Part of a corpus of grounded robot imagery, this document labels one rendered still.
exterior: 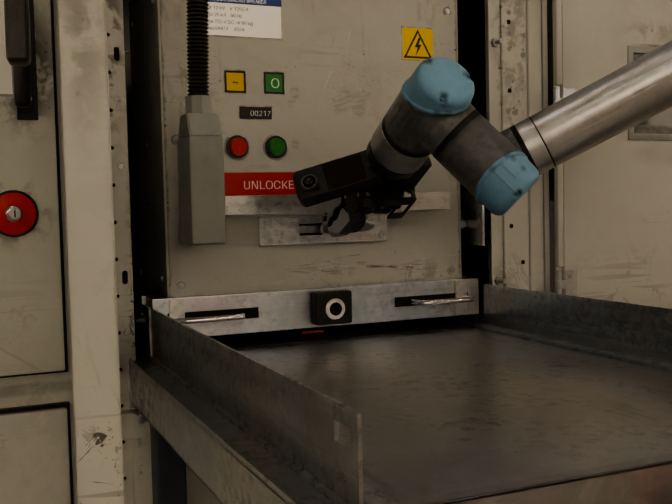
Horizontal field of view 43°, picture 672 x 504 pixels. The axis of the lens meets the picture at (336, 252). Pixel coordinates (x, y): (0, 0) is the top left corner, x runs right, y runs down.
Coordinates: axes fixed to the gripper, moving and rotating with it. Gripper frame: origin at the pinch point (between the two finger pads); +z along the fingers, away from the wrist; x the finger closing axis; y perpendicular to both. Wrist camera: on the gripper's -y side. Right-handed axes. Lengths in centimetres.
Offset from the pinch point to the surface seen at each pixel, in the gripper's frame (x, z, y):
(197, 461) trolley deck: -36, -20, -30
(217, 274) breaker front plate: -2.7, 8.0, -15.6
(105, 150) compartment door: -24, -55, -41
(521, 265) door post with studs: -5.8, 4.3, 34.7
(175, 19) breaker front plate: 28.9, -10.3, -20.7
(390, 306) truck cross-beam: -9.0, 10.0, 12.0
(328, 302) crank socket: -8.8, 7.1, 0.3
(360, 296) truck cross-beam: -7.3, 9.1, 6.8
